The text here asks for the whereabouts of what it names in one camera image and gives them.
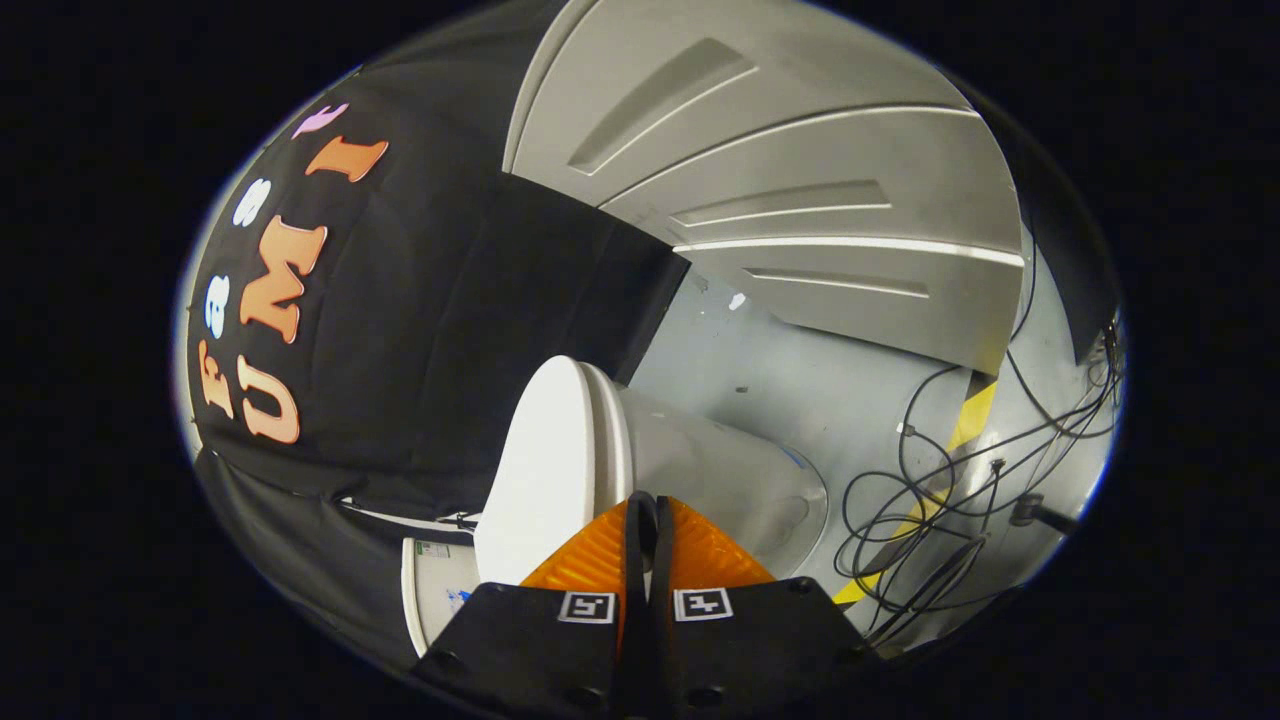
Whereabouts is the black power adapter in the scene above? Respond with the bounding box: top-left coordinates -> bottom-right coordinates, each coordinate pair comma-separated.
1010,493 -> 1081,533

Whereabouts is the white drawer cabinet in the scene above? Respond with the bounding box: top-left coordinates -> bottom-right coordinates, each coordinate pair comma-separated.
503,0 -> 1027,377

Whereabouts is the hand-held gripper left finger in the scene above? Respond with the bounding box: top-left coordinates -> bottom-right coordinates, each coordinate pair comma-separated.
412,492 -> 649,719

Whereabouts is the bundle of black cables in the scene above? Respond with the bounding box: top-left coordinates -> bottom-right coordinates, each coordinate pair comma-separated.
835,230 -> 1127,643

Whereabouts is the white toilet bowl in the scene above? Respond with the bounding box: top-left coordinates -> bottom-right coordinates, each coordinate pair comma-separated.
615,385 -> 831,583

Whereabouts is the yellow black hazard tape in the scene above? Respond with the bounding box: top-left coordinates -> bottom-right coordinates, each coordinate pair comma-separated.
833,372 -> 1001,607

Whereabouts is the white toilet seat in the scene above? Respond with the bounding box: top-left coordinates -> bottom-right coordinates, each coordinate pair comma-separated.
580,362 -> 638,503

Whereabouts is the white toilet tank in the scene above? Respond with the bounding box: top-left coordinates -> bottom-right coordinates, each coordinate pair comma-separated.
400,538 -> 483,659

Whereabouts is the black backdrop cloth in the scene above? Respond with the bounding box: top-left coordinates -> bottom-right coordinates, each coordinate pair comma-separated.
185,0 -> 1121,673

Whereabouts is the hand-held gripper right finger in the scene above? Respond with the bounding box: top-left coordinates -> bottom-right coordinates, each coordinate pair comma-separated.
648,495 -> 876,719

